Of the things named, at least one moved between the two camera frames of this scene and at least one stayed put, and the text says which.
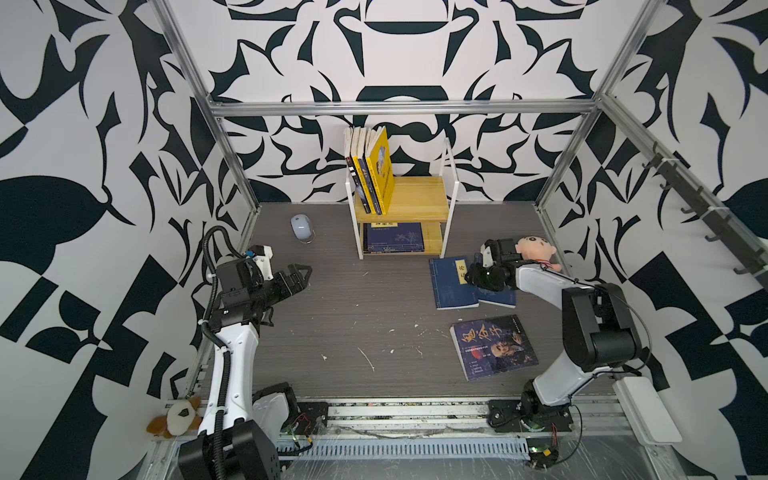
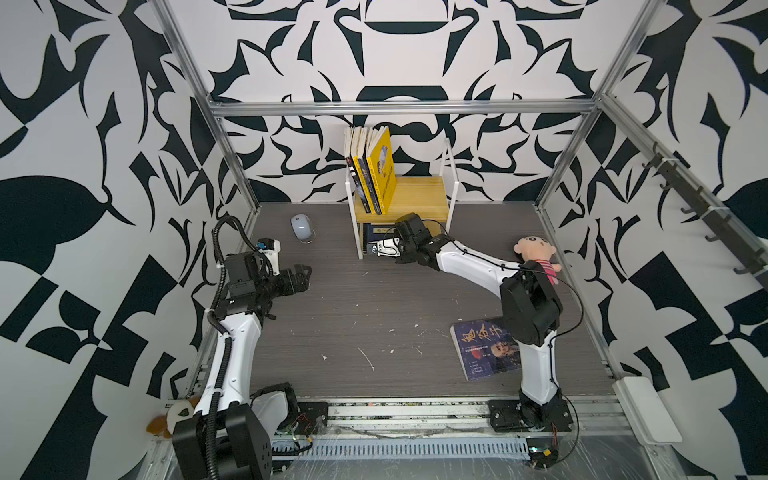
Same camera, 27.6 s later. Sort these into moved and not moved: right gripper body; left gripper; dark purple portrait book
Moved: right gripper body
Not moved: dark purple portrait book; left gripper
